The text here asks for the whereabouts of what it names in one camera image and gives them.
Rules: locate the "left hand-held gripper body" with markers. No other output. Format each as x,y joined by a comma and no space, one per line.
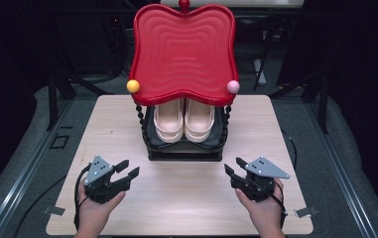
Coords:
100,191

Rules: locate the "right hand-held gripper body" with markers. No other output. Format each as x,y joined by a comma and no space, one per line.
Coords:
259,188

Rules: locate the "cream clog shoe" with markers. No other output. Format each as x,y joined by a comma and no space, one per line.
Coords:
199,122
168,122

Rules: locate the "red and black shoe rack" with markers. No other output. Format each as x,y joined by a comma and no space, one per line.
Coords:
183,49

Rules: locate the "person's left hand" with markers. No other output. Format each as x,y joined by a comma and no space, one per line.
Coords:
94,218

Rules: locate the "person's right hand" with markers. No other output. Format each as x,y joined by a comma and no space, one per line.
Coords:
267,218

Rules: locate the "grey tape strip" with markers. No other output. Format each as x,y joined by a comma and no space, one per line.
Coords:
54,210
306,212

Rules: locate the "black metal stand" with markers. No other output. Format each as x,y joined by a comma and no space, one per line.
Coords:
323,102
52,99

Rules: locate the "grey metal floor rail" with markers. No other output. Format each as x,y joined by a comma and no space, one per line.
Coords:
338,172
27,172

